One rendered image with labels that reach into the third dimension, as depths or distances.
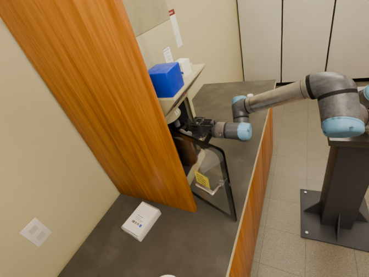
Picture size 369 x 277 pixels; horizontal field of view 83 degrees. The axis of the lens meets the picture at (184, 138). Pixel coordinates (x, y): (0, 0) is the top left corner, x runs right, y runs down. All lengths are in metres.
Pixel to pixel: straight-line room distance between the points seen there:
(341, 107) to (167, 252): 0.85
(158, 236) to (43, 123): 0.69
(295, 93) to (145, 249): 0.90
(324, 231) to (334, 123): 1.38
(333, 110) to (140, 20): 0.71
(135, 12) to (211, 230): 0.89
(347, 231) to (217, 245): 1.37
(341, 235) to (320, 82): 1.47
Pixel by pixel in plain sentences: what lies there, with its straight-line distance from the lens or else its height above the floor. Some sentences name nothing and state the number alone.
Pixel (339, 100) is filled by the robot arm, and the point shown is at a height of 1.38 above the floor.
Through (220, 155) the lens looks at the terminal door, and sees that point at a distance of 0.66.
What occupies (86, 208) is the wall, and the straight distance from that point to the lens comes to 1.23.
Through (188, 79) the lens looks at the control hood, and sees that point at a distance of 0.86.
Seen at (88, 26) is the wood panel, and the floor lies 1.78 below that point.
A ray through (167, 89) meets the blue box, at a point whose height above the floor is 1.54.
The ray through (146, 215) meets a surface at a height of 0.98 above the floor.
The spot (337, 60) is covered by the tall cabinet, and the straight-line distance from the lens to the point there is 3.95.
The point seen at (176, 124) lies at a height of 1.27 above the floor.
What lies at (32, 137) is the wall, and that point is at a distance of 1.03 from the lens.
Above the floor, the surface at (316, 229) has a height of 0.02.
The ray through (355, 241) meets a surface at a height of 0.02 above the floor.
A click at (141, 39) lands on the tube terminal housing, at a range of 0.81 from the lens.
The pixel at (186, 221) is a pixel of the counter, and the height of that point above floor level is 0.94.
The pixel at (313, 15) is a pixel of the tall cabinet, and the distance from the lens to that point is 3.74.
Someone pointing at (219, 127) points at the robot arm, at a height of 1.27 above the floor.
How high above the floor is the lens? 1.81
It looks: 35 degrees down
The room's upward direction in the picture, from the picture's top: 18 degrees counter-clockwise
